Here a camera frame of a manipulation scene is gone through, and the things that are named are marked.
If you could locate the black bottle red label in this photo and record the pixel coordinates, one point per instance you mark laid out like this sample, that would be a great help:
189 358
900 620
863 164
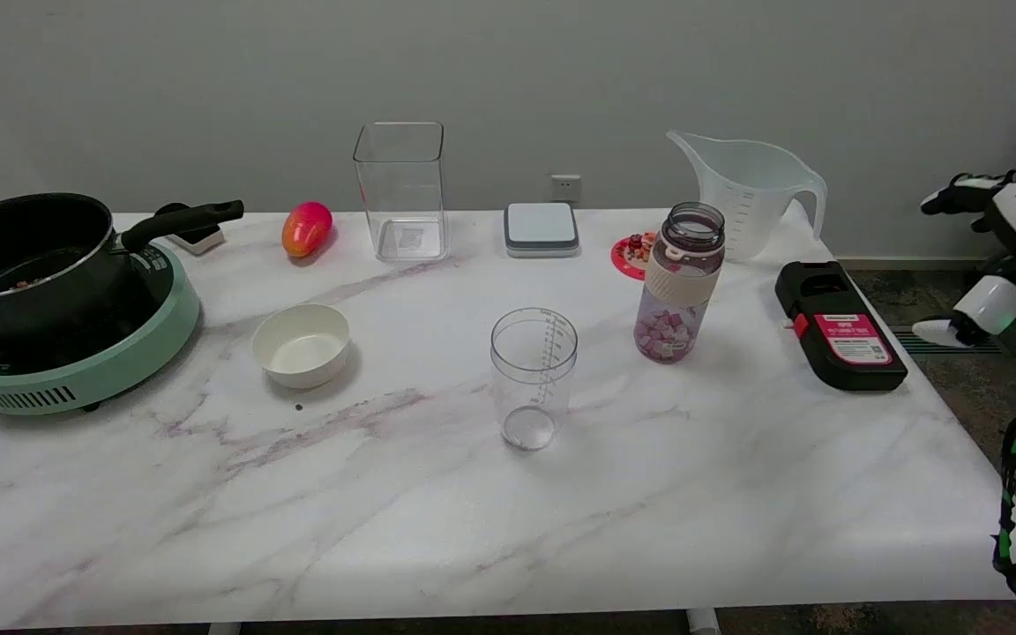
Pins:
836 326

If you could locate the clear bottle with pink cubes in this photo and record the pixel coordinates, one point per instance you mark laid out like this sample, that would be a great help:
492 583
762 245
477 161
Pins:
679 282

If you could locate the translucent plastic measuring jug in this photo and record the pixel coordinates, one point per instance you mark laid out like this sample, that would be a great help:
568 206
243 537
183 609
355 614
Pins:
748 194

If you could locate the red round coaster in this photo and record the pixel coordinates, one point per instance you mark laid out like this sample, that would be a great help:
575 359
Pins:
630 257

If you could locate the white grey square scale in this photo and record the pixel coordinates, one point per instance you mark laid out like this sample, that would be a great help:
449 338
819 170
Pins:
541 227

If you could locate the clear measuring cup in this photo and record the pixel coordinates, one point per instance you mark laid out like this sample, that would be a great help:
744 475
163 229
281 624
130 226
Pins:
533 377

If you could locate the clear square plastic container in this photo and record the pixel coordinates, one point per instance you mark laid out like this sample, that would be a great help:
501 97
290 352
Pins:
400 192

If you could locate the red yellow mango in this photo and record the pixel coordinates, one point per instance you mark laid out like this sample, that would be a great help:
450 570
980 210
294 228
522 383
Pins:
306 228

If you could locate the white ceramic bowl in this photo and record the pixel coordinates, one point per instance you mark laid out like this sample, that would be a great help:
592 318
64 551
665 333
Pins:
301 346

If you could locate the white black small device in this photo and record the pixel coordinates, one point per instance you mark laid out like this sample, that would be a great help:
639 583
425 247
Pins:
195 236

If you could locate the green induction cooker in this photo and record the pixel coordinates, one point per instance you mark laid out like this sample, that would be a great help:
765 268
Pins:
76 370

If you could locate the white wall socket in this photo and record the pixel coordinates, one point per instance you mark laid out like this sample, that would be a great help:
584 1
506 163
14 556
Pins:
565 187

